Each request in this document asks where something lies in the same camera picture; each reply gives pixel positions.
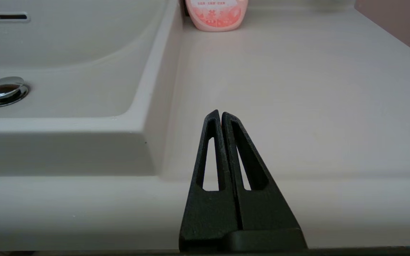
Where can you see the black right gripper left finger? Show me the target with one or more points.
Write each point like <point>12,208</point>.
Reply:
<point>208,213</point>

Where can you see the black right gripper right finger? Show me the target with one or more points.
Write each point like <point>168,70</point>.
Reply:
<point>265,209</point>

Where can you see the beige sink basin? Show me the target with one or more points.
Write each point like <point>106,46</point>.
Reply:
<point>84,89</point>

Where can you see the pink soap pump bottle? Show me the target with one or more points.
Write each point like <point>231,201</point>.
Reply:
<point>217,16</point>

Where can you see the chrome drain stopper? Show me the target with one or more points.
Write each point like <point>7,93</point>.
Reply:
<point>3,89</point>

